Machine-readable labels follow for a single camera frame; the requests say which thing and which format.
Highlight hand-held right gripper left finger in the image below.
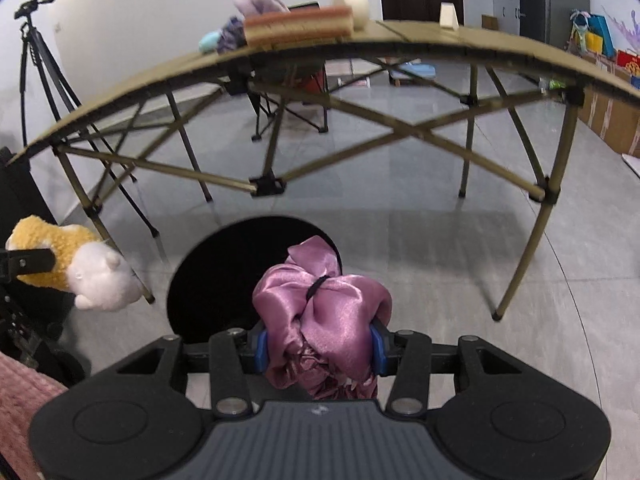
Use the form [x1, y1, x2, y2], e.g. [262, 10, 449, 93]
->
[95, 329, 273, 418]

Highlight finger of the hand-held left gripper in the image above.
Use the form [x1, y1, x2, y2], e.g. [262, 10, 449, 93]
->
[0, 246, 57, 283]

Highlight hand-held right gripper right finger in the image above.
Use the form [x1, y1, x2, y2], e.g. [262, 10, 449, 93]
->
[367, 320, 546, 418]

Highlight yellow plush toy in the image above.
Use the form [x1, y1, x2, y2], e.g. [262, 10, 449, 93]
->
[6, 215, 143, 311]

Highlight pink satin scrunchie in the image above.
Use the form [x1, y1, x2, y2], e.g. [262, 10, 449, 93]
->
[251, 235, 393, 401]

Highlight black round bin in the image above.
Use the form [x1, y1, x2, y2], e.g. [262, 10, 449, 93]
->
[166, 215, 343, 343]

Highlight purple fluffy towel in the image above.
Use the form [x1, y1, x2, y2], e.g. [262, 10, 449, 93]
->
[234, 0, 291, 16]

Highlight pink fluffy rug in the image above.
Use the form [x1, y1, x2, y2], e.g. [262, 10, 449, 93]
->
[0, 352, 68, 480]

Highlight black tripod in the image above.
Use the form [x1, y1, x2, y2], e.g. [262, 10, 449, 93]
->
[15, 0, 161, 238]

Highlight black folding chair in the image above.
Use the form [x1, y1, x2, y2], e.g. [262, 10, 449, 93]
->
[247, 2, 331, 141]

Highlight dark purple patterned cloth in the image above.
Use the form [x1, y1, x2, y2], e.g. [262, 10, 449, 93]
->
[216, 16, 247, 53]

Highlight tan folding table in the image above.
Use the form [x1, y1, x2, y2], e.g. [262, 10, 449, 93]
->
[10, 20, 640, 322]

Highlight pink orange layered sponge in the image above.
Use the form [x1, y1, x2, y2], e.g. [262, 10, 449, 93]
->
[243, 4, 353, 51]

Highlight large cardboard box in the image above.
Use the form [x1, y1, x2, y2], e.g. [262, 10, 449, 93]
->
[575, 55, 640, 157]

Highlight cream tape roll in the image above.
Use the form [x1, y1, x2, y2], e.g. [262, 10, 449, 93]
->
[333, 0, 371, 30]

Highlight yellow gift bag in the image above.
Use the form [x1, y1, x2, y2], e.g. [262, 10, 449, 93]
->
[577, 30, 603, 56]

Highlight red gift box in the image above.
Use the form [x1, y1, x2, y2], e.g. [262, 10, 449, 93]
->
[616, 49, 640, 81]

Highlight grey refrigerator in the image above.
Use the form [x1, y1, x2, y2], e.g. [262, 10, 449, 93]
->
[517, 0, 593, 46]

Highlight blue gift bag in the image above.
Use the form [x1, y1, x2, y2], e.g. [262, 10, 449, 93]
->
[587, 14, 616, 58]

